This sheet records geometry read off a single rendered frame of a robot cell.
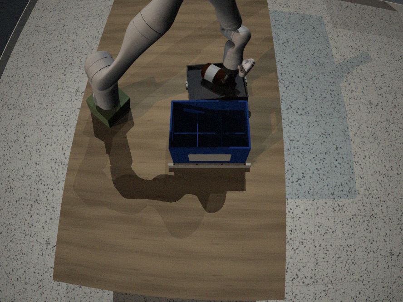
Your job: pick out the blue crate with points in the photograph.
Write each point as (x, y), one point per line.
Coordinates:
(196, 128)

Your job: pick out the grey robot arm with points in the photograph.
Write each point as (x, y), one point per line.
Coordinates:
(149, 25)

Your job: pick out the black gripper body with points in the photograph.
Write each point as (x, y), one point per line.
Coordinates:
(229, 72)

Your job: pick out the brown glass bottle with white label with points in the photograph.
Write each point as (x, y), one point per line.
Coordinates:
(214, 74)

